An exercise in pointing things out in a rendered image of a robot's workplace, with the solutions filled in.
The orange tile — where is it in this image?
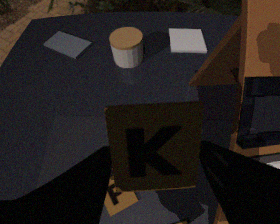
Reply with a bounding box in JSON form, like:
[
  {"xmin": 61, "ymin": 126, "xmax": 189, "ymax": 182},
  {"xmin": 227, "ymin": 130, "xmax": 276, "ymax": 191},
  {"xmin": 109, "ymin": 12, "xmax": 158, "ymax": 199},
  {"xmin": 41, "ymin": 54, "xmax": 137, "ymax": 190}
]
[{"xmin": 104, "ymin": 101, "xmax": 204, "ymax": 192}]

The brown wooden board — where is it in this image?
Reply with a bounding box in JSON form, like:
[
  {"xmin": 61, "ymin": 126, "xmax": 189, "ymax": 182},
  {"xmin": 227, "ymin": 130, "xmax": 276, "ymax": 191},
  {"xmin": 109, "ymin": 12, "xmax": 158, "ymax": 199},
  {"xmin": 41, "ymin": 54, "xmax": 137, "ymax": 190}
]
[{"xmin": 189, "ymin": 0, "xmax": 280, "ymax": 163}]

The grey cylinder with tan lid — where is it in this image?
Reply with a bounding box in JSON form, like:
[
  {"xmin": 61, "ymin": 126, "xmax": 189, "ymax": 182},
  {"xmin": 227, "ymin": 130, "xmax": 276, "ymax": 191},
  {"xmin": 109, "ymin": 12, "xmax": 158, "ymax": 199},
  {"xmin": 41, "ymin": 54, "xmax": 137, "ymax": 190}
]
[{"xmin": 110, "ymin": 27, "xmax": 144, "ymax": 68}]

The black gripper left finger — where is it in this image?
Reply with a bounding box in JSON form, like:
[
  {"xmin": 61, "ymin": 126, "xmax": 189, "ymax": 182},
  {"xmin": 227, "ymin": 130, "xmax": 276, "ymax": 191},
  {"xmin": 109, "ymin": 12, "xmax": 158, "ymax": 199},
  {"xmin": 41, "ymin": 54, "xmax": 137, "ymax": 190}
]
[{"xmin": 0, "ymin": 147, "xmax": 111, "ymax": 224}]

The white paper ticket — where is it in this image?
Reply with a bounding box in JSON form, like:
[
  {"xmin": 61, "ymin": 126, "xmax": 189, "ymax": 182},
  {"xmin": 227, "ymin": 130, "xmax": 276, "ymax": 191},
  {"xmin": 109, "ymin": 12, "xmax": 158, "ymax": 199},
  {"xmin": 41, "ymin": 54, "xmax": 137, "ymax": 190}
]
[{"xmin": 266, "ymin": 161, "xmax": 280, "ymax": 168}]

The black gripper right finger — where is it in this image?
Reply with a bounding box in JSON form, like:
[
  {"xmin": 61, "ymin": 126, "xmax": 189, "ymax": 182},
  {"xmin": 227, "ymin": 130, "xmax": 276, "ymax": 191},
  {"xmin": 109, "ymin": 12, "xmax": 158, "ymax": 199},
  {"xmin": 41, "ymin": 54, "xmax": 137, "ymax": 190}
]
[{"xmin": 199, "ymin": 139, "xmax": 280, "ymax": 224}]

